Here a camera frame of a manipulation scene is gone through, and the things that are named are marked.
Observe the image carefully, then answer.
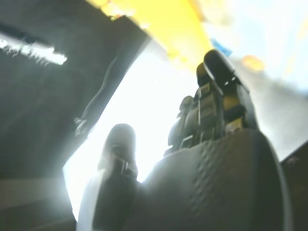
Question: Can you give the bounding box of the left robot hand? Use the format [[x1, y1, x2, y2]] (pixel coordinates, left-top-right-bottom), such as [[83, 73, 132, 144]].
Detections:
[[76, 49, 291, 231]]

